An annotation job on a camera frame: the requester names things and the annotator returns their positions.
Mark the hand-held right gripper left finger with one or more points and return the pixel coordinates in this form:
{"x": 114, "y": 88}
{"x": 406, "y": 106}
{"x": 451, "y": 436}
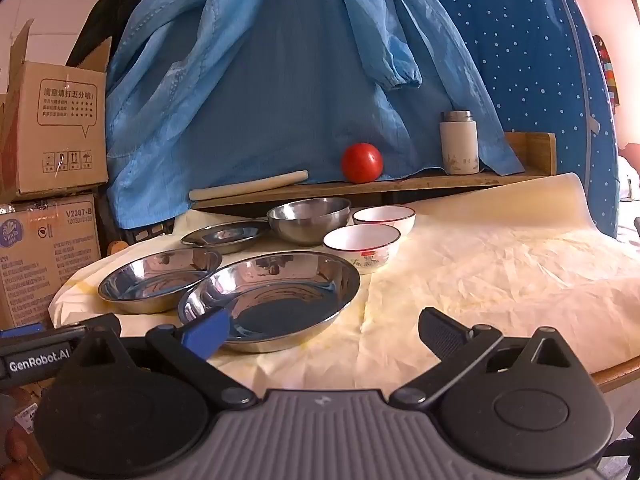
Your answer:
{"x": 207, "y": 334}

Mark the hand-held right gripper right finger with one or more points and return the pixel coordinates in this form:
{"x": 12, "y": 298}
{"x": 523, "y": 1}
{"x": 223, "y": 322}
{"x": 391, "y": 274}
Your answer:
{"x": 444, "y": 334}

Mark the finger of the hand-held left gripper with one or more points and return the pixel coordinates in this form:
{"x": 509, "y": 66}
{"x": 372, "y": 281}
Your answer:
{"x": 22, "y": 331}

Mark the medium steel plate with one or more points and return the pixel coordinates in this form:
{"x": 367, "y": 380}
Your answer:
{"x": 150, "y": 285}

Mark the large steel plate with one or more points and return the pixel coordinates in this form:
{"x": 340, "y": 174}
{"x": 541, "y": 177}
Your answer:
{"x": 280, "y": 305}

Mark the small steel plate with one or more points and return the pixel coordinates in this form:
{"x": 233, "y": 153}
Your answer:
{"x": 225, "y": 235}

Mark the white bowl with red label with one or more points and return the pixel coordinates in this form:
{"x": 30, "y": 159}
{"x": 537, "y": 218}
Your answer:
{"x": 360, "y": 245}

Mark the white bowl with red rim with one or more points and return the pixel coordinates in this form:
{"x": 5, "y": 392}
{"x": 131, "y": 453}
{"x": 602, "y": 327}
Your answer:
{"x": 385, "y": 216}

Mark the steel bowl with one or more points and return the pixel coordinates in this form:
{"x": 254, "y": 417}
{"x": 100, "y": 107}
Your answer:
{"x": 310, "y": 227}

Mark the printed cardboard box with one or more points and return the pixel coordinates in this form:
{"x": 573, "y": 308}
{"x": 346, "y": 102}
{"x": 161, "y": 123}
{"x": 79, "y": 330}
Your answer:
{"x": 45, "y": 260}

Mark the cream table cover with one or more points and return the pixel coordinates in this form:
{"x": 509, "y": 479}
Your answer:
{"x": 500, "y": 270}

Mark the black crate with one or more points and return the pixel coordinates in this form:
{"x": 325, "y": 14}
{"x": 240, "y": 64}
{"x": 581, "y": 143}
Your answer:
{"x": 145, "y": 234}

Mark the small orange object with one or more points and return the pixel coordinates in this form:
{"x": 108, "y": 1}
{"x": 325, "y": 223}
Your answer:
{"x": 118, "y": 247}

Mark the cream rolling pin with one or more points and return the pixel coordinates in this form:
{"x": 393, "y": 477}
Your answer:
{"x": 247, "y": 186}

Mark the wooden shelf board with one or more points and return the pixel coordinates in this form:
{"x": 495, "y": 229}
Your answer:
{"x": 350, "y": 188}

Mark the wooden table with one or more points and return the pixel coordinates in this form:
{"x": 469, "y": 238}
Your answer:
{"x": 620, "y": 374}

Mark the white thermos flask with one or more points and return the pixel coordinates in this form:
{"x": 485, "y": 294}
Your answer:
{"x": 459, "y": 145}

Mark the red tomato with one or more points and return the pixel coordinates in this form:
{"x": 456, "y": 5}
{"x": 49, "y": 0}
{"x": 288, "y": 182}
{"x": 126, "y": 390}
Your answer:
{"x": 362, "y": 162}

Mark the open cardboard box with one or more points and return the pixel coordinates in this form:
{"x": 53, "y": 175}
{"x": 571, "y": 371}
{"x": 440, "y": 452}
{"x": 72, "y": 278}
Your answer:
{"x": 55, "y": 135}

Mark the light blue shirt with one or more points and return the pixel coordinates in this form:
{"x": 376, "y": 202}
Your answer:
{"x": 300, "y": 85}

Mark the blue dotted cloth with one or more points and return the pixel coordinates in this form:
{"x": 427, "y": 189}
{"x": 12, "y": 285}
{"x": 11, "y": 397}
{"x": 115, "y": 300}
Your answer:
{"x": 540, "y": 60}

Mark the colourful striped hanging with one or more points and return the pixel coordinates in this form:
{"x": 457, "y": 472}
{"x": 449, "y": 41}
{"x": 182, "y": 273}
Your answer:
{"x": 607, "y": 75}

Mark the black cloth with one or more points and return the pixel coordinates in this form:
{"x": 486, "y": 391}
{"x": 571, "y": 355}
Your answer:
{"x": 105, "y": 15}

